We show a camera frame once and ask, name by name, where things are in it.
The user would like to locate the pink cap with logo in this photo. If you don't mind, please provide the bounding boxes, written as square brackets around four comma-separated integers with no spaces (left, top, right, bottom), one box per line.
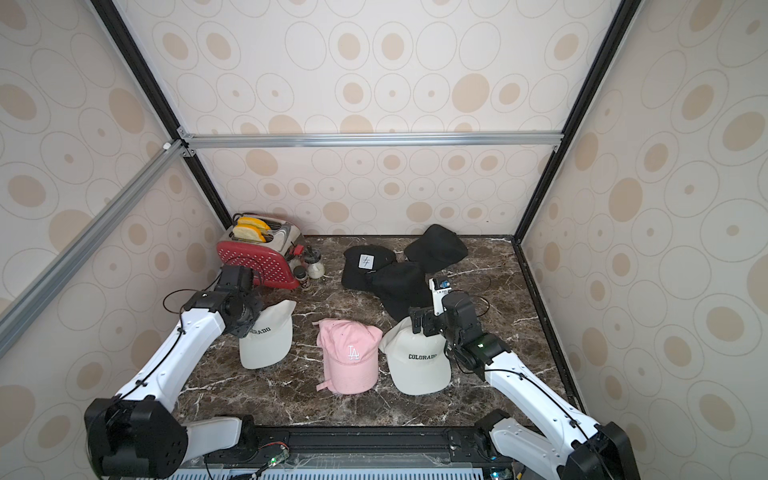
[315,319,383,395]

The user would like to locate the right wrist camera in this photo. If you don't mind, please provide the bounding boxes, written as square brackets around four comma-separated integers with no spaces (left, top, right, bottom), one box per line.
[428,276,452,316]

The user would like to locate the horizontal aluminium frame bar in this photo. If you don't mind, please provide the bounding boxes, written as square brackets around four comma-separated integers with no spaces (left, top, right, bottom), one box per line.
[184,131,563,149]

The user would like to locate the spice jar black lid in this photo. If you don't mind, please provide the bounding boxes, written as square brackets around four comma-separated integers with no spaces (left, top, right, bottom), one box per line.
[292,265,309,285]

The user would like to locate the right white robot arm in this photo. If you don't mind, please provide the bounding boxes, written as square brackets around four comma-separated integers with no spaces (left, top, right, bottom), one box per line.
[409,291,640,479]

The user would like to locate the yellow toast slices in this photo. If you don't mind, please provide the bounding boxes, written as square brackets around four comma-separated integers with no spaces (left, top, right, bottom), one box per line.
[232,216,273,243]

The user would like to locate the red polka dot toaster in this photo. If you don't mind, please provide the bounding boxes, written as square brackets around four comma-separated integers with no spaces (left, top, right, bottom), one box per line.
[216,212,306,290]

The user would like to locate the black cap white patch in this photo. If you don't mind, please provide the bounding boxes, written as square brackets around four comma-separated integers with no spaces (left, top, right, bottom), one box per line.
[341,245,396,292]

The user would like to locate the beige Colorado cap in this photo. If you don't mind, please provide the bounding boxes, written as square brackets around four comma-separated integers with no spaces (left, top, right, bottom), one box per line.
[239,300,296,370]
[379,317,451,396]

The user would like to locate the left aluminium frame bar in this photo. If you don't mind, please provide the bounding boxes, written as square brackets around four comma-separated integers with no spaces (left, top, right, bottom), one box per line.
[1,139,184,354]

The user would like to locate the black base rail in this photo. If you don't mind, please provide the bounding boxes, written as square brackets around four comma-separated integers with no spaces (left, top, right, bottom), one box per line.
[179,424,601,480]

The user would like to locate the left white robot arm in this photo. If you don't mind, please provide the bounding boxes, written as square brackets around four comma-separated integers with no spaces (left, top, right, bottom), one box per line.
[84,265,264,479]

